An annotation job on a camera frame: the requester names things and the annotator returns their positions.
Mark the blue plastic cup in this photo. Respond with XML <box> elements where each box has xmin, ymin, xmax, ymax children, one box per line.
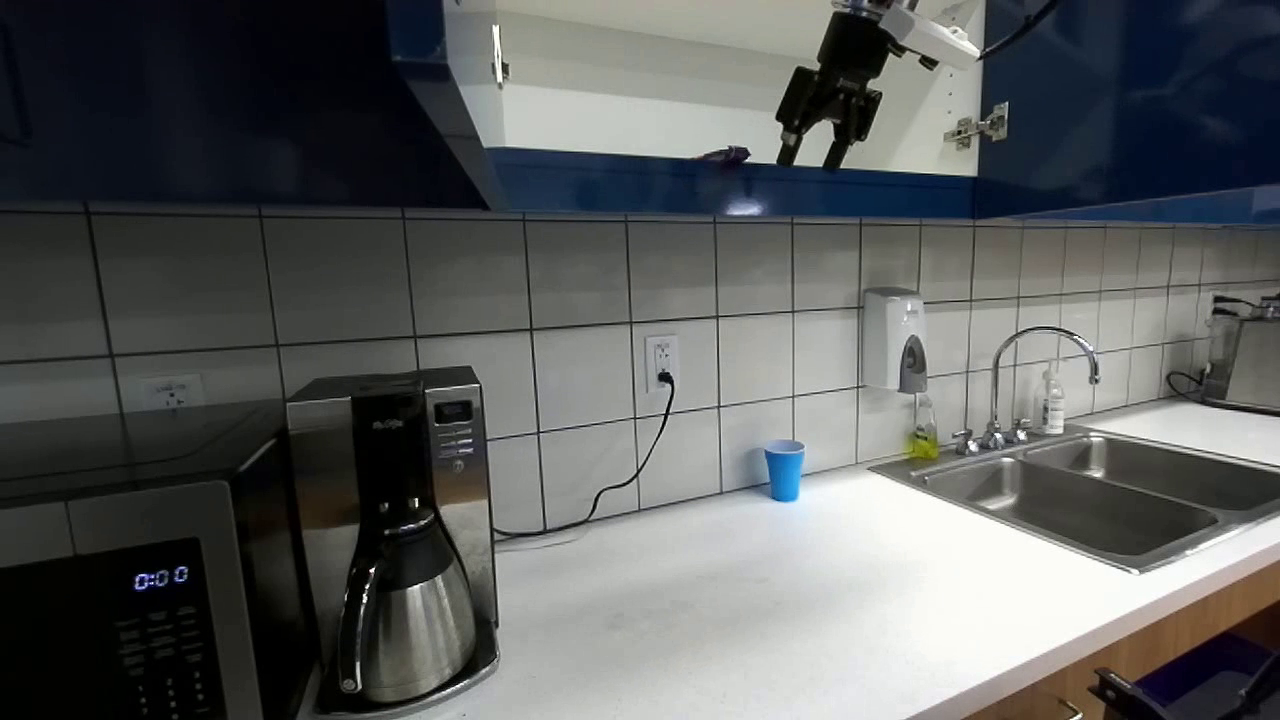
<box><xmin>761</xmin><ymin>435</ymin><xmax>813</xmax><ymax>509</ymax></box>

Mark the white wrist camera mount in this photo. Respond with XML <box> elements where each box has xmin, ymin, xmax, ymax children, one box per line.
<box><xmin>867</xmin><ymin>4</ymin><xmax>989</xmax><ymax>74</ymax></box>

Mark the black steel coffee maker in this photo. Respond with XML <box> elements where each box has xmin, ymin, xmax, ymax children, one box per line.
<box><xmin>284</xmin><ymin>366</ymin><xmax>505</xmax><ymax>720</ymax></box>

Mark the black microwave oven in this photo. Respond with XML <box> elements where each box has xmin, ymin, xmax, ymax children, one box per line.
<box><xmin>0</xmin><ymin>401</ymin><xmax>320</xmax><ymax>720</ymax></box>

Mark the white wall soap dispenser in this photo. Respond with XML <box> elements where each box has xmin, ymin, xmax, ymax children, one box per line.
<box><xmin>856</xmin><ymin>288</ymin><xmax>934</xmax><ymax>401</ymax></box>

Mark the stainless steel coffee carafe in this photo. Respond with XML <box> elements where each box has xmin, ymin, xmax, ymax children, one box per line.
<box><xmin>329</xmin><ymin>509</ymin><xmax>485</xmax><ymax>708</ymax></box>

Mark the chrome gooseneck faucet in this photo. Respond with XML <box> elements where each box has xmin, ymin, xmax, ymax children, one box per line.
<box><xmin>978</xmin><ymin>319</ymin><xmax>1107</xmax><ymax>451</ymax></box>

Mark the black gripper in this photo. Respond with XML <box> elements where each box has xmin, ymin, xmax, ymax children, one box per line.
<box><xmin>773</xmin><ymin>8</ymin><xmax>900</xmax><ymax>175</ymax></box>

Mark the black appliance power cord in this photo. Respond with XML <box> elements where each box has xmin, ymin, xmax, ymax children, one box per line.
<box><xmin>489</xmin><ymin>370</ymin><xmax>681</xmax><ymax>547</ymax></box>

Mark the stainless steel double sink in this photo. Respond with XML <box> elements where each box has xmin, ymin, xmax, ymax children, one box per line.
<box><xmin>867</xmin><ymin>425</ymin><xmax>1280</xmax><ymax>579</ymax></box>

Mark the wooden base cabinet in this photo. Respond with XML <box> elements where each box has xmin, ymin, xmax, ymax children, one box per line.
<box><xmin>930</xmin><ymin>558</ymin><xmax>1280</xmax><ymax>720</ymax></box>

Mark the small white pump bottle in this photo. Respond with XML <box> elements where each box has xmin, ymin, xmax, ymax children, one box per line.
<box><xmin>1040</xmin><ymin>370</ymin><xmax>1071</xmax><ymax>442</ymax></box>

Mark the closed blue wall cabinet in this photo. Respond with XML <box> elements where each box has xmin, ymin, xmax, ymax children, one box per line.
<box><xmin>0</xmin><ymin>0</ymin><xmax>492</xmax><ymax>211</ymax></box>

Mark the silver toaster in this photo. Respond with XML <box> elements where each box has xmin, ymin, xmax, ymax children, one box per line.
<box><xmin>1201</xmin><ymin>288</ymin><xmax>1280</xmax><ymax>419</ymax></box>

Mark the open blue cabinet door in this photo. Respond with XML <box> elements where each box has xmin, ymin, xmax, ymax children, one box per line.
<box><xmin>977</xmin><ymin>0</ymin><xmax>1280</xmax><ymax>230</ymax></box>

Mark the white wall outlet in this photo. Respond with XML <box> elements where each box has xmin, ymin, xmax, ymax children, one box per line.
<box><xmin>641</xmin><ymin>329</ymin><xmax>682</xmax><ymax>401</ymax></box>
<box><xmin>148</xmin><ymin>373</ymin><xmax>204</xmax><ymax>418</ymax></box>

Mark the yellow dish soap bottle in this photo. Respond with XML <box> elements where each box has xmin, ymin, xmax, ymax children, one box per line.
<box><xmin>905</xmin><ymin>395</ymin><xmax>947</xmax><ymax>468</ymax></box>

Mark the dark blue seat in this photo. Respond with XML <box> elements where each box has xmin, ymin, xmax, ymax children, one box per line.
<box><xmin>1086</xmin><ymin>628</ymin><xmax>1280</xmax><ymax>720</ymax></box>

